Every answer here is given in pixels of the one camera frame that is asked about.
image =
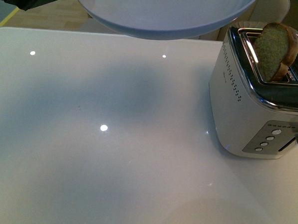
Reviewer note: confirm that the light blue round plate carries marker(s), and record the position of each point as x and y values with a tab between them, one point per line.
165	19

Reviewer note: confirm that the slice of brown bread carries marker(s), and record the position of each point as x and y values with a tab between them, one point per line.
276	48

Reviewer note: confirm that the white two-slot toaster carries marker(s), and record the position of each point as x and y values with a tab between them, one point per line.
253	118

